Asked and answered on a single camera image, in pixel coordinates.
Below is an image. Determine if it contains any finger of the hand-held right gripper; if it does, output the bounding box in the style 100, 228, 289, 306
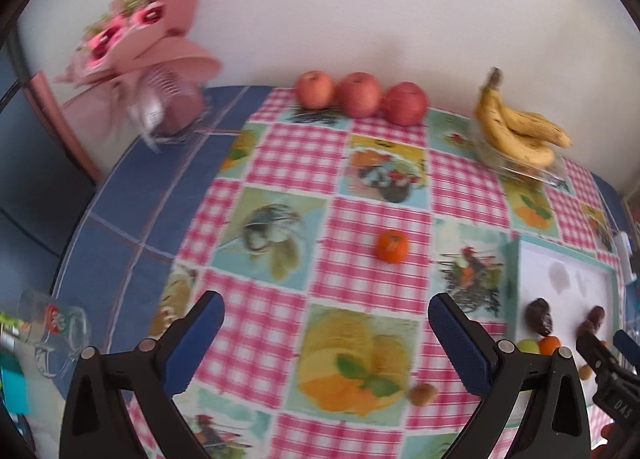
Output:
575, 331, 622, 383
613, 329, 640, 370

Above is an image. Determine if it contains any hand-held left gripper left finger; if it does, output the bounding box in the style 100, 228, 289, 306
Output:
60, 290, 226, 459

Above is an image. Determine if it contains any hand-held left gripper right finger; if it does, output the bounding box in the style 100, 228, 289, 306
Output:
428, 293, 591, 459

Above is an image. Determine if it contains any dark brown avocado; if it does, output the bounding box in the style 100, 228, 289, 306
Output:
575, 305, 607, 337
524, 297, 554, 337

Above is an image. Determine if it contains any white tray with teal rim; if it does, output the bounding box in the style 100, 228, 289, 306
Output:
502, 234, 628, 390

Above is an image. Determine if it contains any person's right hand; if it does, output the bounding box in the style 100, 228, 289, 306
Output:
590, 423, 623, 459

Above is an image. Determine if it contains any small brown nut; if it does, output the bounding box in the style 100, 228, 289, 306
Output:
409, 384, 437, 407

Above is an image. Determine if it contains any glass mug with red label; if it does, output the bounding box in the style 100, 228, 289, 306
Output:
17, 289, 93, 380

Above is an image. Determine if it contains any blue tablecloth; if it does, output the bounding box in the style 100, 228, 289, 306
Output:
50, 85, 626, 405

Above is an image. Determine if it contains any green packet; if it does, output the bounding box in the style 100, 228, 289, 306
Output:
0, 311, 31, 340

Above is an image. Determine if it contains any teal box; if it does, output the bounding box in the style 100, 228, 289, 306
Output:
0, 366, 28, 412

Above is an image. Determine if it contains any clear glass bowl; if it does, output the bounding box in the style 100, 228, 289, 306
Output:
472, 131, 568, 187

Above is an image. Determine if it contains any spotted yellow banana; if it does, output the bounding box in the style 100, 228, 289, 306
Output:
492, 89, 572, 148
474, 68, 556, 170

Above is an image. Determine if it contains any pink checkered picture tablecloth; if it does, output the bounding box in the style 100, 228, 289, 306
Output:
145, 86, 623, 459

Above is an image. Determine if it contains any clear vase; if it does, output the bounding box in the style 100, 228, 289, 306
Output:
125, 66, 208, 144

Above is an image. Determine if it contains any large red apple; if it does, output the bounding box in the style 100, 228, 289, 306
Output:
381, 82, 429, 126

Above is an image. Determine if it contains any medium red apple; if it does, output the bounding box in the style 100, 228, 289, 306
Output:
335, 72, 382, 118

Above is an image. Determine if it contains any small pink apple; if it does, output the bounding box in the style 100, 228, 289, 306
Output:
295, 70, 335, 110

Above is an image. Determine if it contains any pink wrapped flower bouquet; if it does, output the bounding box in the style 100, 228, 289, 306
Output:
52, 0, 223, 150

